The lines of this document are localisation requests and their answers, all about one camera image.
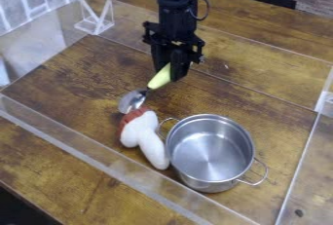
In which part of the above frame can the white red plush mushroom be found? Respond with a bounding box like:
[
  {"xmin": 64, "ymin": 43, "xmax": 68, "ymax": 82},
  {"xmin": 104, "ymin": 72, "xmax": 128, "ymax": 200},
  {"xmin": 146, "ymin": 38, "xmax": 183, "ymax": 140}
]
[{"xmin": 119, "ymin": 106, "xmax": 168, "ymax": 169}]

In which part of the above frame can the clear acrylic front barrier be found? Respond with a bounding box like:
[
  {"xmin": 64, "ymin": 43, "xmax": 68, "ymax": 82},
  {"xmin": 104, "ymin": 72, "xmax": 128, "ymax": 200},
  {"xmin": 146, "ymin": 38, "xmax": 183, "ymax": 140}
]
[{"xmin": 0, "ymin": 94, "xmax": 261, "ymax": 225}]

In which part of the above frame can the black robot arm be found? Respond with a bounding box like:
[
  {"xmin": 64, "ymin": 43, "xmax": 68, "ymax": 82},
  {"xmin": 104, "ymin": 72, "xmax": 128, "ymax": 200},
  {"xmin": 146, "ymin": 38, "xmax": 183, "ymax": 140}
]
[{"xmin": 143, "ymin": 0, "xmax": 206, "ymax": 82}]

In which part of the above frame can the clear acrylic triangle stand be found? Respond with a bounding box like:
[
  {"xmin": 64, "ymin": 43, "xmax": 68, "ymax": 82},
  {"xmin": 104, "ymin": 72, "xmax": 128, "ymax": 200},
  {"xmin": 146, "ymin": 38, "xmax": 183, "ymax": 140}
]
[{"xmin": 73, "ymin": 0, "xmax": 115, "ymax": 35}]

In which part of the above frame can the green handled metal spoon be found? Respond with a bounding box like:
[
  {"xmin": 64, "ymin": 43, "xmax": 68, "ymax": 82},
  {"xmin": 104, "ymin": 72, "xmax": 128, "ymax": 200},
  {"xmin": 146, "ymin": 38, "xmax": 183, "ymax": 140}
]
[{"xmin": 119, "ymin": 64, "xmax": 170, "ymax": 114}]

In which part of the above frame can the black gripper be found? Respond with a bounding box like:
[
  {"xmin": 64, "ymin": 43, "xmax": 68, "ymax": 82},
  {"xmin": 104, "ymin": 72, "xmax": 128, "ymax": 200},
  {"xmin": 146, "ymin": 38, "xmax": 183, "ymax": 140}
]
[{"xmin": 143, "ymin": 0, "xmax": 206, "ymax": 82}]

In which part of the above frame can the black cable loop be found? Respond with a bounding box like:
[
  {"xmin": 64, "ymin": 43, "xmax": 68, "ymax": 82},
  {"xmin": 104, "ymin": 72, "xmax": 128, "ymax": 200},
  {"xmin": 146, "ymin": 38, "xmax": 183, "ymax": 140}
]
[{"xmin": 186, "ymin": 0, "xmax": 211, "ymax": 22}]

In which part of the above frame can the stainless steel pot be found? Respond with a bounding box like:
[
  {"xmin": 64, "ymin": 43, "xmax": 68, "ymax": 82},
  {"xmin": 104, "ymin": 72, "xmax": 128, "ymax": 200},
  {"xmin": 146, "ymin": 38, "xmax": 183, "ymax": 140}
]
[{"xmin": 158, "ymin": 114, "xmax": 267, "ymax": 193}]

